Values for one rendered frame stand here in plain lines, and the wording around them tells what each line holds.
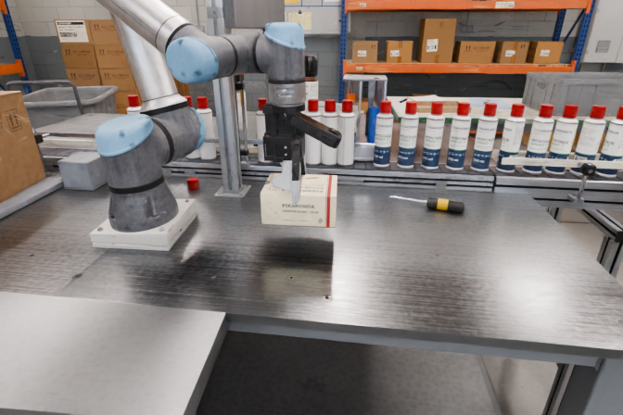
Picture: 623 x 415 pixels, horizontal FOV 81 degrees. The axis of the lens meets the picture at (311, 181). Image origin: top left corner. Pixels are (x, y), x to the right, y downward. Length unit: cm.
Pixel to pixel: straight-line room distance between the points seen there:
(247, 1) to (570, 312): 94
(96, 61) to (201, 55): 423
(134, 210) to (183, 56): 37
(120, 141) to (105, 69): 399
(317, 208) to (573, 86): 213
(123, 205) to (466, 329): 71
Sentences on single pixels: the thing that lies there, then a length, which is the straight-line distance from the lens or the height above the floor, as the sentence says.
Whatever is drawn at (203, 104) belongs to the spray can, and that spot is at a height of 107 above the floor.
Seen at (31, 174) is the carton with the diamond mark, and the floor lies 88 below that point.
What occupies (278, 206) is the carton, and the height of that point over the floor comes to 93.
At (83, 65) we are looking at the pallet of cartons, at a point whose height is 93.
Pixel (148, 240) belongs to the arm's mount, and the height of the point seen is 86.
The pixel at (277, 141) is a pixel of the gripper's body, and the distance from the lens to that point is 76.
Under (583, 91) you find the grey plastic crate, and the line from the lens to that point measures 273.
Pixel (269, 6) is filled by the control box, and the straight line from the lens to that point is 106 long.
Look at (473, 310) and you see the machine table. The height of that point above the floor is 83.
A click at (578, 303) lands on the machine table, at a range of 84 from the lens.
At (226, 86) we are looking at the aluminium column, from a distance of 103.
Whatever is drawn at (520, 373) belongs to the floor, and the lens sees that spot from 187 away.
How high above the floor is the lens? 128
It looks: 22 degrees down
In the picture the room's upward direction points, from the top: straight up
